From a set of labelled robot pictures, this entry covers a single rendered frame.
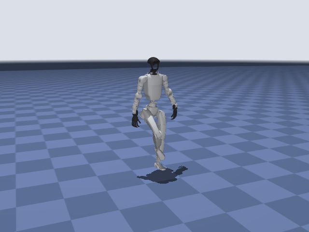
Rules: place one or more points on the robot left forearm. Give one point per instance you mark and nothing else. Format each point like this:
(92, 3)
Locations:
(172, 100)

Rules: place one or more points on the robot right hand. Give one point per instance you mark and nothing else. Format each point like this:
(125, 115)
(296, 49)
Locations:
(135, 120)

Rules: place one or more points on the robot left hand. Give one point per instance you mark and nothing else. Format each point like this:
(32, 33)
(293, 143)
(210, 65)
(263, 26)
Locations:
(174, 112)

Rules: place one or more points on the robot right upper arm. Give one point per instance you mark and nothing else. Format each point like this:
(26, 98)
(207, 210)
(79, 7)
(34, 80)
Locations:
(141, 81)

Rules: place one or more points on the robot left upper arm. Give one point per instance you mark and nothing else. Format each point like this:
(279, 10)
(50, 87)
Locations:
(168, 91)

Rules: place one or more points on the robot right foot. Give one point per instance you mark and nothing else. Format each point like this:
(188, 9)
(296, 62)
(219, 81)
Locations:
(160, 154)

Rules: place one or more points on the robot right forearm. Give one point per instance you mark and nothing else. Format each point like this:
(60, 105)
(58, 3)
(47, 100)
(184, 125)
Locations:
(135, 104)

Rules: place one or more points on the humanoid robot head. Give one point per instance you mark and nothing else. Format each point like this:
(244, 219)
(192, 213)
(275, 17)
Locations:
(152, 61)

